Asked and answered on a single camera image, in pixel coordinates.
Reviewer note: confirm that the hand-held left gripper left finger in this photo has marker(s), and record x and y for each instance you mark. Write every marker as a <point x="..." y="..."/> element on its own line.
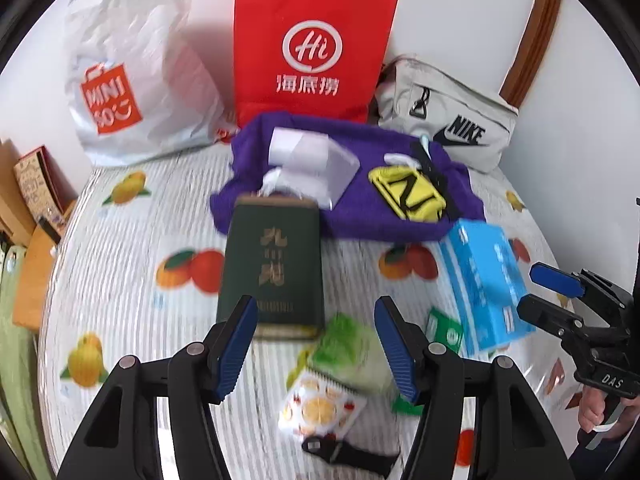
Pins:
<point x="235" y="355"/>

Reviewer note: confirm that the purple towel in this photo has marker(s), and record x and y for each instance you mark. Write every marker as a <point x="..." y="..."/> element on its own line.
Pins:
<point x="350" y="220"/>

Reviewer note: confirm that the person's right hand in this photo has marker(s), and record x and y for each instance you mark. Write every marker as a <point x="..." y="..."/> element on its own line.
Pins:
<point x="595" y="410"/>

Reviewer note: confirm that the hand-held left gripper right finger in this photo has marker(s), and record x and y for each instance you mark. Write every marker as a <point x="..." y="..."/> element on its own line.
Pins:
<point x="397" y="355"/>

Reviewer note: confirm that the green white snack packet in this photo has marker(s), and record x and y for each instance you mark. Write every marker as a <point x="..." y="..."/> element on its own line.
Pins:
<point x="350" y="350"/>

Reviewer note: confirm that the blue tissue pack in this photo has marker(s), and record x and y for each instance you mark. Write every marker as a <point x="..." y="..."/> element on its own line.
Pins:
<point x="480" y="280"/>

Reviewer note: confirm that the white paper bag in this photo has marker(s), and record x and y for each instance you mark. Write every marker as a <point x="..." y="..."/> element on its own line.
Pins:
<point x="310" y="160"/>

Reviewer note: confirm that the orange print packet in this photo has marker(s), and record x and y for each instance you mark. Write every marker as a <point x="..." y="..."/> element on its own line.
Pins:
<point x="315" y="410"/>

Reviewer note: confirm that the yellow black fabric pouch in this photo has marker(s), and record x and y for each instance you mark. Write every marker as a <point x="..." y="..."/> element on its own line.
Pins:
<point x="400" y="190"/>

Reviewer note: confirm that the green bed sheet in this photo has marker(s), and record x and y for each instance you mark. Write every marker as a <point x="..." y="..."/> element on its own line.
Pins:
<point x="15" y="360"/>

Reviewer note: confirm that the brown wooden door frame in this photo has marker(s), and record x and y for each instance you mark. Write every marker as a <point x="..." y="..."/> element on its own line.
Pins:
<point x="535" y="35"/>

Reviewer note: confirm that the black wrist watch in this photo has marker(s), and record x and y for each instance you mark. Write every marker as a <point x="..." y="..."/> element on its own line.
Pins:
<point x="350" y="455"/>

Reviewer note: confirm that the small green packet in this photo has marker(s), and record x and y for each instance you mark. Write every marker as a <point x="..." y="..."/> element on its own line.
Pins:
<point x="445" y="330"/>

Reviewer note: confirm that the fruit print tablecloth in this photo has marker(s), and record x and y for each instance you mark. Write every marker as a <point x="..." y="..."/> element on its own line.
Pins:
<point x="150" y="220"/>

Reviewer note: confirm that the white plastic shopping bag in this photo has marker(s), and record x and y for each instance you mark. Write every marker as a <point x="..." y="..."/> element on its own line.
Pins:
<point x="150" y="35"/>

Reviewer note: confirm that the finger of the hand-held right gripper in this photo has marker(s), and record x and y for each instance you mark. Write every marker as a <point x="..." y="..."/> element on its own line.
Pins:
<point x="555" y="279"/>
<point x="547" y="315"/>

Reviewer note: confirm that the grey waist bag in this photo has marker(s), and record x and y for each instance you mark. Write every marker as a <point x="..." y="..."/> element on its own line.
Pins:
<point x="465" y="105"/>

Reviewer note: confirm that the brown patterned box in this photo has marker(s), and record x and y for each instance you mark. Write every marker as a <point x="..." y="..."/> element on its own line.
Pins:
<point x="37" y="180"/>

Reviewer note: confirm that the red paper bag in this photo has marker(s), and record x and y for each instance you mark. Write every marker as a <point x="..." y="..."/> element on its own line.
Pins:
<point x="260" y="20"/>

